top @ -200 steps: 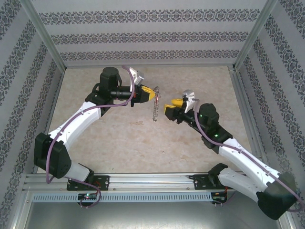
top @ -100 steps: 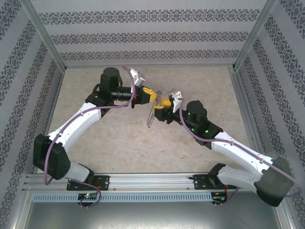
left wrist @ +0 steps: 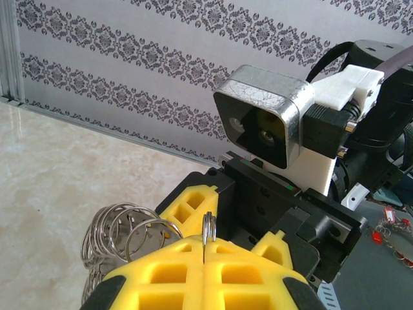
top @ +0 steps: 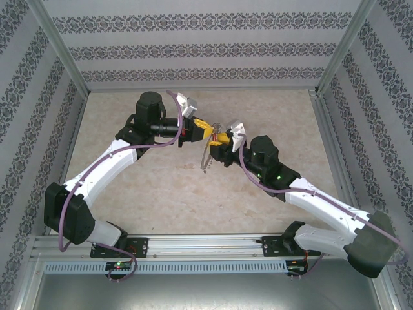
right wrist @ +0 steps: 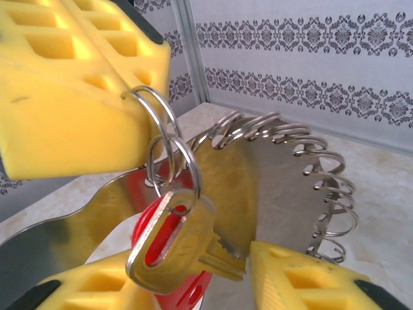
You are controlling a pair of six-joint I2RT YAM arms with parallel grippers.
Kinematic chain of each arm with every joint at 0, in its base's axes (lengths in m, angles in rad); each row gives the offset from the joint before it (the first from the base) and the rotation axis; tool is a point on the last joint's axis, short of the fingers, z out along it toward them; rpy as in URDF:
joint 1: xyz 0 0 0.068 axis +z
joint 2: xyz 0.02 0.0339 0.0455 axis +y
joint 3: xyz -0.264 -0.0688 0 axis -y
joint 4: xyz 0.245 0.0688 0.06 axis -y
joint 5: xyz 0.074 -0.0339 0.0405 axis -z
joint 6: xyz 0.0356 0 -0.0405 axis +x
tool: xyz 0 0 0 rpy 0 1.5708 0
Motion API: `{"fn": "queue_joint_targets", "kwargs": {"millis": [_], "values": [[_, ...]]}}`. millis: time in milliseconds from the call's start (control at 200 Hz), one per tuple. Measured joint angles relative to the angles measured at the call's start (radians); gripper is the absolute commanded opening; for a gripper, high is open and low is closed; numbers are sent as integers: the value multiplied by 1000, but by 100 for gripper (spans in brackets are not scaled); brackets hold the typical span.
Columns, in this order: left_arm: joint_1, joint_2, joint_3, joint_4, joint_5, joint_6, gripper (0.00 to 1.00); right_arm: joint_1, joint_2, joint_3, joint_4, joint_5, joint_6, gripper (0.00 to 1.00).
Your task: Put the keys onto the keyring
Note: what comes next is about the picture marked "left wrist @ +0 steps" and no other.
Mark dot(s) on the aluminium frame post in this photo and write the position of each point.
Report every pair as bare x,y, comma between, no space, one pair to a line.
11,48

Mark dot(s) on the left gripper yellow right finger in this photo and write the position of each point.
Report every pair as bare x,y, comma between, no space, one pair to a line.
258,284

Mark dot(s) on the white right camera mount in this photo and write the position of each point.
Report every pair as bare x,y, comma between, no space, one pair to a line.
351,80

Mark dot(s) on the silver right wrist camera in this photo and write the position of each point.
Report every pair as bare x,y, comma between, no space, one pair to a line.
258,87

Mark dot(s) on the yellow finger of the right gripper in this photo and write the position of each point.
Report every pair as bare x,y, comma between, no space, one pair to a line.
190,206
274,248

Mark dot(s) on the grey sheet metal tray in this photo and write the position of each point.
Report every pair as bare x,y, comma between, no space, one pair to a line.
371,284

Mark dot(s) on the red key tag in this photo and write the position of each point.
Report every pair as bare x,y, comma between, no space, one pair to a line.
391,215
377,237

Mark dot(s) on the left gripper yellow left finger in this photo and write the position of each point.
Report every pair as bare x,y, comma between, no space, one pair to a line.
155,284

